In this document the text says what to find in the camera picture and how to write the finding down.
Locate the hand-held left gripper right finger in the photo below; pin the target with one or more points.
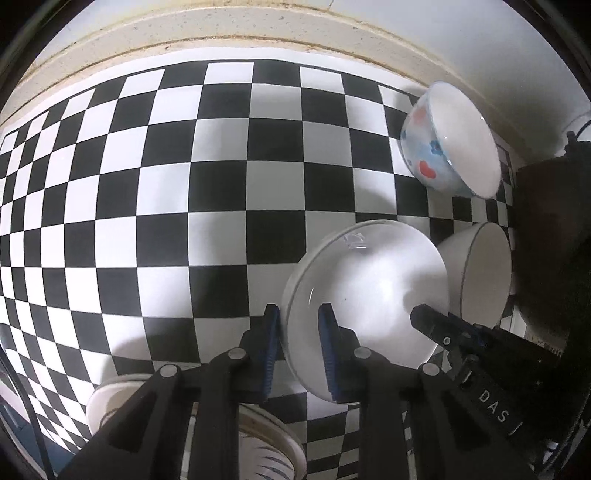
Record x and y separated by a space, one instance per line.
328 355

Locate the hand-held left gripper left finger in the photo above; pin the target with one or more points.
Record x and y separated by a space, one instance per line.
270 355

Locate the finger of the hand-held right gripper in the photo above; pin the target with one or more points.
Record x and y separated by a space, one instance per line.
443 330

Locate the white bowl with dark rim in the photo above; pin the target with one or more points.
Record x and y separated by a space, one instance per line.
485 272

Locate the plain white bowl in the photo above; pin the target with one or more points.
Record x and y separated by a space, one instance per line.
378 286

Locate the white plate with striped rim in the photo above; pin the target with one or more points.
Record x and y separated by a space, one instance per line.
272 454

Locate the white bowl with coloured dots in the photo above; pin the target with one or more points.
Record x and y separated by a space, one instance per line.
443 138

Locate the black white checkered cloth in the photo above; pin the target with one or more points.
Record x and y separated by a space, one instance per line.
161 194

